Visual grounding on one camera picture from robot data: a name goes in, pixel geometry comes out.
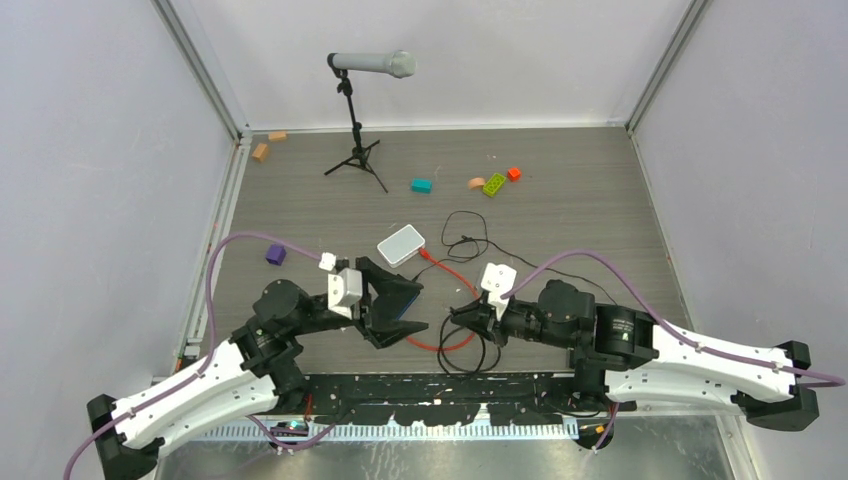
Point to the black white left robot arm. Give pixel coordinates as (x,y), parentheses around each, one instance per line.
(254,370)

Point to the green lego brick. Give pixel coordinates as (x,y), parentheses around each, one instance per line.
(494,184)

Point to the orange toy block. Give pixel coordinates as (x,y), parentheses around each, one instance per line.
(514,174)

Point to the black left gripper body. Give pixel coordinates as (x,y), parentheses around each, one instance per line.
(363,314)

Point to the grey microphone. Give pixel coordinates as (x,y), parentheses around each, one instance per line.
(398,64)

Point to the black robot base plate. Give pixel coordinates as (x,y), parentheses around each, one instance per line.
(436,399)

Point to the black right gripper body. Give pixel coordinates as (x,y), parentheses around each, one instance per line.
(497,330)

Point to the teal toy block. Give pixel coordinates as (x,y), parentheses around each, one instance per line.
(419,185)

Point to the white router box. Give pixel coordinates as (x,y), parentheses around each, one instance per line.
(401,246)

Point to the black microphone tripod stand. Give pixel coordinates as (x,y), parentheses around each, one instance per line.
(360,153)

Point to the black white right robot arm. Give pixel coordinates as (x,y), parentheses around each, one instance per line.
(620,355)

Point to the peach toy block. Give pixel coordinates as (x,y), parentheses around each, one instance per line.
(476,183)

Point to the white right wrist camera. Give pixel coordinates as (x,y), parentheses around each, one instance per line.
(497,280)

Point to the black network switch blue ports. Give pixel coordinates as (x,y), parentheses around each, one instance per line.
(402,299)

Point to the purple toy block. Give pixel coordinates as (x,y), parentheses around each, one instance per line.
(276,254)

